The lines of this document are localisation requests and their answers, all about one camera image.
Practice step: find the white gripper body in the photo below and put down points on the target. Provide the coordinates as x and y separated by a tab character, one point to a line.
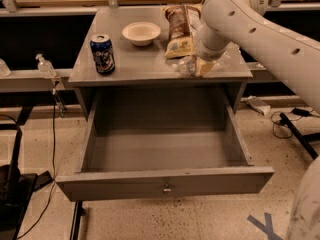
210	53

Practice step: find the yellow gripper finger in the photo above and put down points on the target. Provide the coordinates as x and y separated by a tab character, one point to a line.
203	67

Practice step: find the clear plastic water bottle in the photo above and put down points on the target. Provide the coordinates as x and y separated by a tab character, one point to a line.
230	60

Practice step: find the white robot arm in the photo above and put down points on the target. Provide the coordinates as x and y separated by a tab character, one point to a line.
292	58

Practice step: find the grey cabinet with counter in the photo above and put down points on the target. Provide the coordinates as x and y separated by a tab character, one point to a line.
134	65

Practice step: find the open grey top drawer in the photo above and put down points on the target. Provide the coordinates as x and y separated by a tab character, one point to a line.
138	140

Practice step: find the clear sanitizer pump bottle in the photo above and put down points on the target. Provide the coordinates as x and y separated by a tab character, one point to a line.
45	67

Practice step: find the brown chip bag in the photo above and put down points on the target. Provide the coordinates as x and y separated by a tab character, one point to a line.
184	20

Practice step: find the white ceramic bowl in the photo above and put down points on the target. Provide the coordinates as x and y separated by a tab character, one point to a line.
141	33

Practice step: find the blue soda can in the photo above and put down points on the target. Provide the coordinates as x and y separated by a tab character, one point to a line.
102	51

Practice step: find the black chair leg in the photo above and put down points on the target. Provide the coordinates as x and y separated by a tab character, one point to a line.
304	140

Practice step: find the black floor stand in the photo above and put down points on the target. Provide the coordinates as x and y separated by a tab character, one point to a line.
15	189

